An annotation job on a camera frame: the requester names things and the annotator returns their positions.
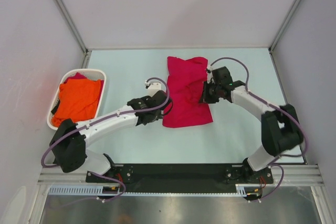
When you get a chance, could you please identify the crimson red t-shirt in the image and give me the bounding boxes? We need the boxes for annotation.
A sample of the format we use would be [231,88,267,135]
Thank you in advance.
[162,56,213,128]

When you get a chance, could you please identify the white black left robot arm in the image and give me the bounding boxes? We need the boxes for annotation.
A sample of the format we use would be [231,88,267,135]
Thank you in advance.
[49,90,173,182]

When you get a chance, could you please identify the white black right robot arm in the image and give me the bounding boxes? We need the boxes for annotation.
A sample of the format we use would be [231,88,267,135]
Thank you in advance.
[199,66,304,183]

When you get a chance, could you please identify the white plastic laundry basket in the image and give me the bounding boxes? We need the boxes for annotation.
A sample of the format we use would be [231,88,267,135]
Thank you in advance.
[46,69,107,130]

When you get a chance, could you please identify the orange t-shirt in basket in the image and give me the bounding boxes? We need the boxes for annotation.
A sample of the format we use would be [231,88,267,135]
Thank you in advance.
[51,79,104,127]

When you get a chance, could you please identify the dark red shirt in basket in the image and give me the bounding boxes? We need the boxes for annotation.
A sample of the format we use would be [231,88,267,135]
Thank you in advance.
[64,72,87,84]

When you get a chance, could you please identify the black garment in basket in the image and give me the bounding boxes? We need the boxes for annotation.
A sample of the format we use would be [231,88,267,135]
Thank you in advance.
[51,99,60,115]

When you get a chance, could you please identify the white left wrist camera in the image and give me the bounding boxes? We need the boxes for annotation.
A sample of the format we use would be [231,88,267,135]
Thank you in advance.
[145,82,162,97]

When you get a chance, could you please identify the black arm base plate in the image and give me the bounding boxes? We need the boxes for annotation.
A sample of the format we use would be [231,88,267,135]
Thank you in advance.
[105,163,274,194]

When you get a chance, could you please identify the white slotted cable duct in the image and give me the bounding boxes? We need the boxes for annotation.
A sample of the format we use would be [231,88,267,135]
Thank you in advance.
[49,185,120,196]

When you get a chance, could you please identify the aluminium frame rail front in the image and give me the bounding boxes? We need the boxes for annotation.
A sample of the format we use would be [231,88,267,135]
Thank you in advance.
[37,164,324,187]

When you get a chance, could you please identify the aluminium corner post right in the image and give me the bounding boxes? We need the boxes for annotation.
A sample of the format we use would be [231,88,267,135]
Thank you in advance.
[268,0,318,51]

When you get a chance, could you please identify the aluminium corner post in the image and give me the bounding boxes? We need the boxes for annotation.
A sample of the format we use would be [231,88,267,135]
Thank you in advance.
[53,0,88,55]
[268,0,318,51]

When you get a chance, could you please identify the aluminium corner post left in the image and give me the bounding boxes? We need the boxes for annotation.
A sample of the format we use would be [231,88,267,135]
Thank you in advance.
[53,0,88,55]

